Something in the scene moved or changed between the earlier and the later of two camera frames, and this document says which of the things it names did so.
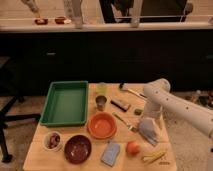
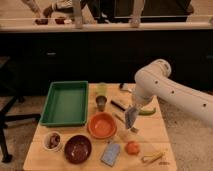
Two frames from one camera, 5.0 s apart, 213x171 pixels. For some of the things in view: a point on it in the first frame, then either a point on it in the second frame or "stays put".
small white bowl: [52, 141] stays put
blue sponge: [110, 154] stays put
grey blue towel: [147, 129] -> [130, 116]
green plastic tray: [65, 104] stays put
